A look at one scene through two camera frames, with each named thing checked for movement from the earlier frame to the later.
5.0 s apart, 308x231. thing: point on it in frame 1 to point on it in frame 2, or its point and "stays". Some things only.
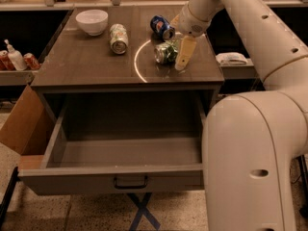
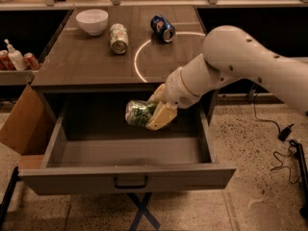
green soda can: (166, 52) to (139, 112)
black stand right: (303, 211) stays
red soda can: (31, 61) stays
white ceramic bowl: (92, 21) stays
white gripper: (189, 23) to (175, 89)
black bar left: (4, 205) stays
